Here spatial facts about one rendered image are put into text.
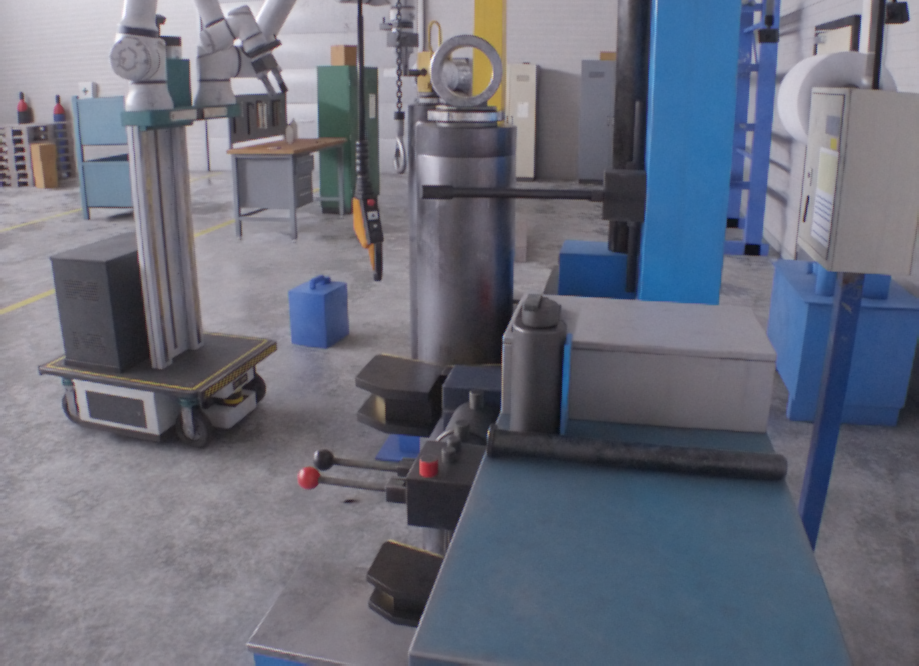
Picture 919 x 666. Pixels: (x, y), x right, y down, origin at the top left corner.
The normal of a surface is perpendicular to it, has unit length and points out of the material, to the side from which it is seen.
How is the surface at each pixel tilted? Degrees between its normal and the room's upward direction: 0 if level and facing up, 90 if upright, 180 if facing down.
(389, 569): 0
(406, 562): 0
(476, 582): 0
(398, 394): 90
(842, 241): 90
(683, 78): 90
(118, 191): 90
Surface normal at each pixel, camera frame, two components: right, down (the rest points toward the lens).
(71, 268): -0.25, 0.26
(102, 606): 0.01, -0.96
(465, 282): 0.04, 0.27
